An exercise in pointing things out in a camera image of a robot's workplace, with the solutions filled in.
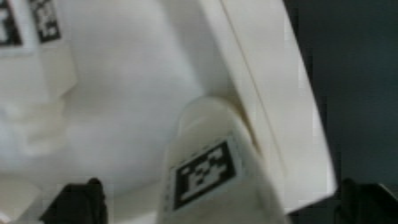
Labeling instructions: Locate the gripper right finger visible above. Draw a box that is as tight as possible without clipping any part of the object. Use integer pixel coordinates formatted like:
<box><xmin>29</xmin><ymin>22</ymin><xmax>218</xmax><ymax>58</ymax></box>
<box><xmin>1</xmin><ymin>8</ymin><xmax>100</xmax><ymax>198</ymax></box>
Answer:
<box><xmin>333</xmin><ymin>179</ymin><xmax>398</xmax><ymax>224</ymax></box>

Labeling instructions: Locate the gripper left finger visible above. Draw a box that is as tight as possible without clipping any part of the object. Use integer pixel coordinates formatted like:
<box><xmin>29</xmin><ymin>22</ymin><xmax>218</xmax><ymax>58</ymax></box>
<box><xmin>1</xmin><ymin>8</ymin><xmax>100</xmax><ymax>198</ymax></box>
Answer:
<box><xmin>38</xmin><ymin>178</ymin><xmax>108</xmax><ymax>224</ymax></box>

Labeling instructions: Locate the white square table top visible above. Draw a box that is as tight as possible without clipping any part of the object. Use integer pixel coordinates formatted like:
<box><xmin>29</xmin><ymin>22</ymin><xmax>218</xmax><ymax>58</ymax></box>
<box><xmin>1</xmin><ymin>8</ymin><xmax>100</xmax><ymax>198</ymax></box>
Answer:
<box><xmin>0</xmin><ymin>0</ymin><xmax>232</xmax><ymax>224</ymax></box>

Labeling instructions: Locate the white obstacle fence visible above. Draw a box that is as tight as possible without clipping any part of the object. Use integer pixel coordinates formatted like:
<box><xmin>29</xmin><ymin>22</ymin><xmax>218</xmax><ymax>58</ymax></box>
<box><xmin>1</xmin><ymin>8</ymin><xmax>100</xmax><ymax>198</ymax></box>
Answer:
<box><xmin>221</xmin><ymin>0</ymin><xmax>335</xmax><ymax>211</ymax></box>

